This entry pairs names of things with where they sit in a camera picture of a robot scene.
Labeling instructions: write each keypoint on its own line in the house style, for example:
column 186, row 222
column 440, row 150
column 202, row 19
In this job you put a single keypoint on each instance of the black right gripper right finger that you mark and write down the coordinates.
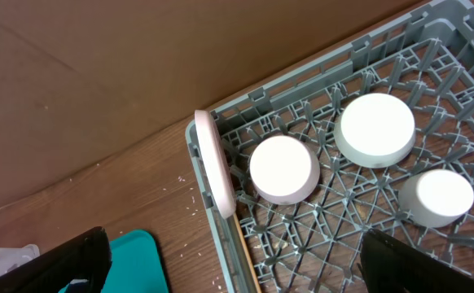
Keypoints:
column 389, row 265

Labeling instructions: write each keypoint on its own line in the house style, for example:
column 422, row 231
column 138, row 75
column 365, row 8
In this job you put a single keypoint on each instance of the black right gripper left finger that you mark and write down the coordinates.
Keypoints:
column 81, row 264

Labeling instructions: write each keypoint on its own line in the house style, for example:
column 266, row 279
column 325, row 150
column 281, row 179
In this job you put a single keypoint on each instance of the white cup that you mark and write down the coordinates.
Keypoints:
column 436, row 198

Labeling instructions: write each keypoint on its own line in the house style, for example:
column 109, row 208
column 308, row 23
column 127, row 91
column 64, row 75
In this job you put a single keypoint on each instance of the white bowl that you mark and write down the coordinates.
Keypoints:
column 375, row 131

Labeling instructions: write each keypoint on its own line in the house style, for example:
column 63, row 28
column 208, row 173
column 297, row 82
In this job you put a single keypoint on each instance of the gray dishwasher rack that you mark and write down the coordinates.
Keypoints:
column 426, row 58

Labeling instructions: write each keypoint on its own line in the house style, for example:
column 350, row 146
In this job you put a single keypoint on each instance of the teal plastic tray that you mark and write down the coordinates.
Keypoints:
column 129, row 264

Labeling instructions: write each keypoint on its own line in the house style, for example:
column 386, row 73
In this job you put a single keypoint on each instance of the wooden chopstick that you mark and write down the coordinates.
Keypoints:
column 247, row 255

